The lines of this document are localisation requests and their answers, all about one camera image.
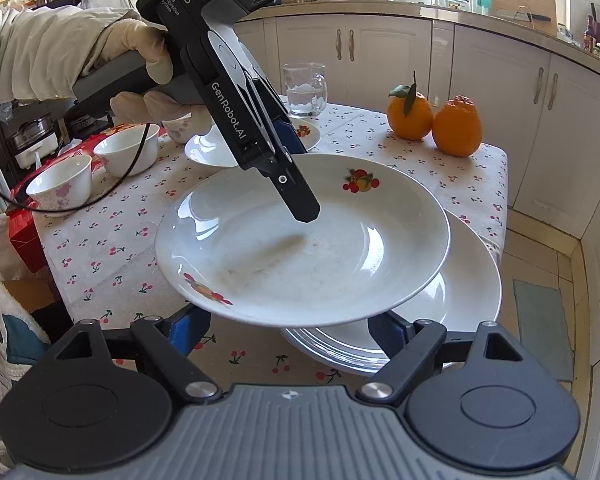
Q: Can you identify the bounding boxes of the orange with leaf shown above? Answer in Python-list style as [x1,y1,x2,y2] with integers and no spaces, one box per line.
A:
[386,71,435,141]

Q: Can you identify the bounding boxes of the white kitchen cabinets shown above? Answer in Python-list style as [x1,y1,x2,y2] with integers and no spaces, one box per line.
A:
[235,12,600,241]

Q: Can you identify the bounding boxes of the grey floor mat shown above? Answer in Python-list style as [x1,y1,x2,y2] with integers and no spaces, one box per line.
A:
[512,280,576,382]

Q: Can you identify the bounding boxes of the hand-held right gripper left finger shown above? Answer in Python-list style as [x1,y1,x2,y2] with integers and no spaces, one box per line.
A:
[55,305,219,404]

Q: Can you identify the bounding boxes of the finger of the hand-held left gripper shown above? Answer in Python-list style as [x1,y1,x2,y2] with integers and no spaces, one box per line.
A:
[236,41,310,156]
[239,144,323,223]

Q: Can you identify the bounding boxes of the red gift box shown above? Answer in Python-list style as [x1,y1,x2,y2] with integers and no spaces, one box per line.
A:
[7,140,101,262]

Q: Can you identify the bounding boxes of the bumpy orange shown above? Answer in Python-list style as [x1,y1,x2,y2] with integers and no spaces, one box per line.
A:
[432,95,483,157]

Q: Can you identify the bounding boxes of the white fruit print plate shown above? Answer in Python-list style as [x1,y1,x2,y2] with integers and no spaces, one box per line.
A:
[154,154,452,329]
[280,207,503,374]

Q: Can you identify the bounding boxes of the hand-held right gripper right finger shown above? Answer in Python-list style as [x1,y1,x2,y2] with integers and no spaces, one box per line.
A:
[357,312,524,404]

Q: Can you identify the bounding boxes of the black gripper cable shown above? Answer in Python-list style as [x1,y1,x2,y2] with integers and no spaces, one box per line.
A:
[0,122,151,212]

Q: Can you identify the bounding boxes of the person's left forearm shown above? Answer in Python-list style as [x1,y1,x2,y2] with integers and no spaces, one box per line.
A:
[0,1,108,113]

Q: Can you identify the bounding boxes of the white floral bowl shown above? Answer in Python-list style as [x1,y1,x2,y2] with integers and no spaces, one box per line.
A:
[26,154,94,212]
[160,112,216,145]
[93,124,161,177]

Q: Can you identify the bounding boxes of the person's white fleece clothing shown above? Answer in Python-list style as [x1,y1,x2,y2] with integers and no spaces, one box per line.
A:
[0,265,52,480]

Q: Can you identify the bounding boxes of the person's left hand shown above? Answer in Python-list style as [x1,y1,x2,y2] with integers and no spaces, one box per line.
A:
[77,22,216,127]

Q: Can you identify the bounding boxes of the cherry print tablecloth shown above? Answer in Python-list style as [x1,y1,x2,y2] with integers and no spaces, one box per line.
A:
[32,102,509,392]

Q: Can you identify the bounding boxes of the glass mug with water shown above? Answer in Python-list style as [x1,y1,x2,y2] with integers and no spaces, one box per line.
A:
[281,62,329,119]

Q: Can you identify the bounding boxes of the white plastic bag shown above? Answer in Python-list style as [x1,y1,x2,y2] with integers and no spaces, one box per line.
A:
[0,212,37,282]

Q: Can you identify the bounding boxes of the stack of white floral plates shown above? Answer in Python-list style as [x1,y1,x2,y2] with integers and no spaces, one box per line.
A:
[184,119,322,168]

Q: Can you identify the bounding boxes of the black handled knife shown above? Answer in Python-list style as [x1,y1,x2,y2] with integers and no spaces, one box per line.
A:
[497,6,552,24]

